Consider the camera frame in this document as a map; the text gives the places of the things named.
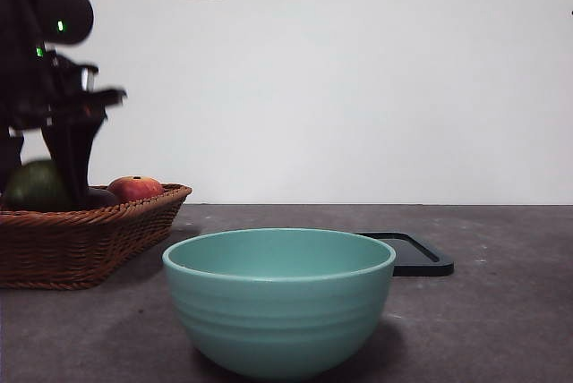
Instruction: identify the green avocado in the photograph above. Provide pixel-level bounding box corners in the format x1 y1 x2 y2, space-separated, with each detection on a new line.
3 158 73 212

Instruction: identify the teal ribbed bowl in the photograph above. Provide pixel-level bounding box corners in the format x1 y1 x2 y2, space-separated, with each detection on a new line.
161 228 398 379

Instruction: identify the dark red apple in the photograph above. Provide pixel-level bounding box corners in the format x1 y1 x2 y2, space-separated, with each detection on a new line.
86 187 121 209

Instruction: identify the red yellow apple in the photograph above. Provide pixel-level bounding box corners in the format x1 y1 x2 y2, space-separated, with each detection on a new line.
107 175 166 204

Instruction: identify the brown wicker basket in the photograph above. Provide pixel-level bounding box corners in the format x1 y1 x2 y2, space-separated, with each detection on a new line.
0 183 193 291

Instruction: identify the black rectangular tray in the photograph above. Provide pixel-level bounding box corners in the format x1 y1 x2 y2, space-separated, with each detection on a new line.
353 232 456 278

